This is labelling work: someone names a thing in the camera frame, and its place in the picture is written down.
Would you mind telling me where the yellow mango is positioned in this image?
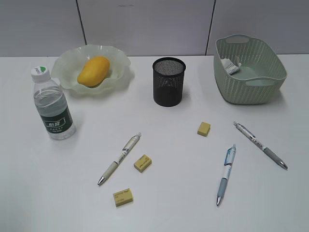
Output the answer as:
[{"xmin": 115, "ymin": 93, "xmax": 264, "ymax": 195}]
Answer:
[{"xmin": 77, "ymin": 56, "xmax": 110, "ymax": 87}]

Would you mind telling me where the waste paper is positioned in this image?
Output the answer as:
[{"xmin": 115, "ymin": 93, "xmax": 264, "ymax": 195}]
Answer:
[{"xmin": 221, "ymin": 56, "xmax": 241, "ymax": 75}]

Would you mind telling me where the clear bottle green label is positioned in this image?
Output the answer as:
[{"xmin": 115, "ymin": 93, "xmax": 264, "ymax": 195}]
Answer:
[{"xmin": 31, "ymin": 66, "xmax": 76, "ymax": 140}]

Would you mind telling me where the grey grip black-clip pen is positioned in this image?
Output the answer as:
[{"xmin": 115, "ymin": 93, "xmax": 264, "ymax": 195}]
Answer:
[{"xmin": 233, "ymin": 121, "xmax": 288, "ymax": 170}]

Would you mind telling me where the beige grip white pen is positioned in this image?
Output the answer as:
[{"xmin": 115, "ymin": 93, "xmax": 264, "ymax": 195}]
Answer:
[{"xmin": 98, "ymin": 132, "xmax": 141, "ymax": 186}]

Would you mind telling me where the black mesh pen holder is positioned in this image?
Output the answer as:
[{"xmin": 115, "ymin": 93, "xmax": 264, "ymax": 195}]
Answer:
[{"xmin": 153, "ymin": 57, "xmax": 186, "ymax": 107}]

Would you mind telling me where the yellow eraser middle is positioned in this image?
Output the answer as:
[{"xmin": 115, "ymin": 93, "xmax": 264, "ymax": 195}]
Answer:
[{"xmin": 134, "ymin": 155, "xmax": 152, "ymax": 173}]

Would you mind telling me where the yellow eraser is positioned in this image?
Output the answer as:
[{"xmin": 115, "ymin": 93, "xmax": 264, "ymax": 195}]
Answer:
[
  {"xmin": 134, "ymin": 155, "xmax": 152, "ymax": 173},
  {"xmin": 113, "ymin": 188, "xmax": 133, "ymax": 207},
  {"xmin": 197, "ymin": 122, "xmax": 211, "ymax": 137}
]

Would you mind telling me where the yellow eraser right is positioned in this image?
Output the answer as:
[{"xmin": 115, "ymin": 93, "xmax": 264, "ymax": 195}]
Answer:
[{"xmin": 197, "ymin": 122, "xmax": 211, "ymax": 137}]

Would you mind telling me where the yellow eraser front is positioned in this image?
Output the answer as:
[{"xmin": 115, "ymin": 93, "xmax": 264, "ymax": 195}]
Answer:
[{"xmin": 113, "ymin": 188, "xmax": 133, "ymax": 207}]

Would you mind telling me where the blue grip clear pen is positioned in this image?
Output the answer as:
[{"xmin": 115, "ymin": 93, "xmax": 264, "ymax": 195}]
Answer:
[{"xmin": 216, "ymin": 144, "xmax": 236, "ymax": 206}]

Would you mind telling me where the frosted green glass plate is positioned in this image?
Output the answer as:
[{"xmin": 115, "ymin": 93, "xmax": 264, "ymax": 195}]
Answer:
[{"xmin": 51, "ymin": 44, "xmax": 131, "ymax": 94}]

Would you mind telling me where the pale green woven basket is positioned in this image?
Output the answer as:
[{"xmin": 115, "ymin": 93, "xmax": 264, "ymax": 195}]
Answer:
[{"xmin": 213, "ymin": 34, "xmax": 287, "ymax": 105}]

